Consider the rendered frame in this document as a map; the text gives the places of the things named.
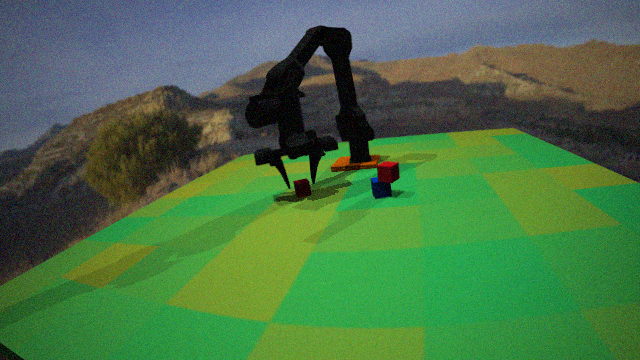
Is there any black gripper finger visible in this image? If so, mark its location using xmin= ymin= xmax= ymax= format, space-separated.
xmin=309 ymin=152 xmax=326 ymax=184
xmin=270 ymin=158 xmax=290 ymax=189

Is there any small blue cube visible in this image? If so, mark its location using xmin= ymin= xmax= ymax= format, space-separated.
xmin=370 ymin=177 xmax=392 ymax=199

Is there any red cube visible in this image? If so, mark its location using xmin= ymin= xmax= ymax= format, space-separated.
xmin=293 ymin=178 xmax=312 ymax=198
xmin=377 ymin=161 xmax=399 ymax=183

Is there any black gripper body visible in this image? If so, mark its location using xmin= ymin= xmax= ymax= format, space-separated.
xmin=254 ymin=117 xmax=339 ymax=165

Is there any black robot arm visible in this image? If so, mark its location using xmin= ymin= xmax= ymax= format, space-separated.
xmin=245 ymin=25 xmax=375 ymax=163

